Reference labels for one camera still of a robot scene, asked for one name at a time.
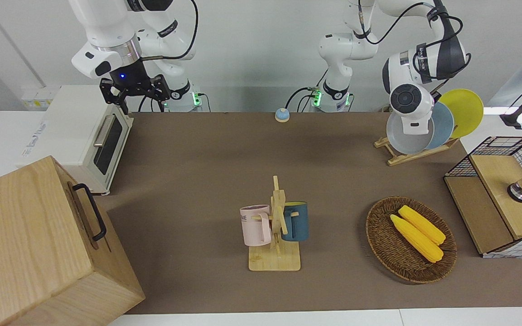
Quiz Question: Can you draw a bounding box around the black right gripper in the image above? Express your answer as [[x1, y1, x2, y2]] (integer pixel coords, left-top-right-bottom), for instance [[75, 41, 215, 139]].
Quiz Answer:
[[100, 58, 171, 115]]

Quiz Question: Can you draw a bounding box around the gray plate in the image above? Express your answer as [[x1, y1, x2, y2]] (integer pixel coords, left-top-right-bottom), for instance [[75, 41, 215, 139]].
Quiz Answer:
[[386, 111, 436, 155]]

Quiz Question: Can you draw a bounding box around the wooden mug rack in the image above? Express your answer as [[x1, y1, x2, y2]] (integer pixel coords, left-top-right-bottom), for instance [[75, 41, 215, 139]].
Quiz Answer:
[[248, 175, 301, 272]]

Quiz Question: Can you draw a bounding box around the wooden plate rack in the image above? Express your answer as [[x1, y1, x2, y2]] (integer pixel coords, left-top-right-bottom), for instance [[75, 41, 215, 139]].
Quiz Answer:
[[374, 136, 460, 167]]

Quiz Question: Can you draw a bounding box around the light blue plate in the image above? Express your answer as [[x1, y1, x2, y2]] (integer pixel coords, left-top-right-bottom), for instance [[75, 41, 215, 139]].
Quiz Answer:
[[425, 102, 455, 150]]

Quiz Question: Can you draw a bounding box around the yellow plate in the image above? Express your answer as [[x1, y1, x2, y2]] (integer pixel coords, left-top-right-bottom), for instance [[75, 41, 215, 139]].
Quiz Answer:
[[438, 89, 484, 139]]

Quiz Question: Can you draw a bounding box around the white toaster oven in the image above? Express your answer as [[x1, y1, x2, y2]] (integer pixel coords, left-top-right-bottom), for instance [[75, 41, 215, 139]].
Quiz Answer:
[[16, 85, 134, 196]]

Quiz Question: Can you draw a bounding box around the brown table mat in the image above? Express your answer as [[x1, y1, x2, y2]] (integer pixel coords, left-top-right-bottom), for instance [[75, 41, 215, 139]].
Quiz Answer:
[[93, 112, 522, 315]]

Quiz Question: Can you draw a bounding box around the pink mug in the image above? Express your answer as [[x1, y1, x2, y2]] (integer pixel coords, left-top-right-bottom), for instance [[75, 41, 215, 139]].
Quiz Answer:
[[240, 205, 273, 247]]

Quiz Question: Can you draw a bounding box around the wooden box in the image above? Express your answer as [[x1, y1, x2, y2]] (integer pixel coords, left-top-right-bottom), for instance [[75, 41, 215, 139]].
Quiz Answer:
[[0, 155, 146, 326]]

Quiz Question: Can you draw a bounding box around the dark blue mug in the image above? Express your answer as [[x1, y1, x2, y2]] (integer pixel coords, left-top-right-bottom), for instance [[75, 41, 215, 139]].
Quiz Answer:
[[281, 201, 309, 242]]

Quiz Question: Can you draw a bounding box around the brown wicker basket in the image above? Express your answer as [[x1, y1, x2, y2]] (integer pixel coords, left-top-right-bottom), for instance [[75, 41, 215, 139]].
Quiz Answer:
[[366, 196, 458, 285]]

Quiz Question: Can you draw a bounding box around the yellow corn cob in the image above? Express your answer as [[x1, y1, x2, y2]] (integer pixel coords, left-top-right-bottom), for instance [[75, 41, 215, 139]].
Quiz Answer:
[[398, 205, 446, 246], [390, 214, 444, 263]]

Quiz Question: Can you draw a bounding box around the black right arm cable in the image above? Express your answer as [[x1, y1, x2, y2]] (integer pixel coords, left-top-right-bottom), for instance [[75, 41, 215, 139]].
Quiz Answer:
[[140, 0, 199, 62]]

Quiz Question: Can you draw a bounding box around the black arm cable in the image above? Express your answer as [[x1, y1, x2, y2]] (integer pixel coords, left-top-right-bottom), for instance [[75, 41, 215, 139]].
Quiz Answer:
[[358, 0, 472, 91], [140, 0, 199, 62]]

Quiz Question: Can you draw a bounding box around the white wall power socket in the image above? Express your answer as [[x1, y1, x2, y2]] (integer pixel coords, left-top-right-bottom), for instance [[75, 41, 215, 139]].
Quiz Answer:
[[22, 86, 60, 110]]

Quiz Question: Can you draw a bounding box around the black box handle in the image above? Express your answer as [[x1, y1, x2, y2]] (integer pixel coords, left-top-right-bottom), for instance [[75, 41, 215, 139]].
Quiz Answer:
[[72, 183, 107, 242]]

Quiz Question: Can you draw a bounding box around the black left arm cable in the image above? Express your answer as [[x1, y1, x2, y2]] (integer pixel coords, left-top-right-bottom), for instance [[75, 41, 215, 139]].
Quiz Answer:
[[358, 0, 472, 91]]

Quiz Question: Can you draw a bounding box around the black wire wooden shelf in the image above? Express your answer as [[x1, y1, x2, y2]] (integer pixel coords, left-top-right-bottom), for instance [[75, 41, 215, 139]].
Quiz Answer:
[[444, 136, 522, 259]]

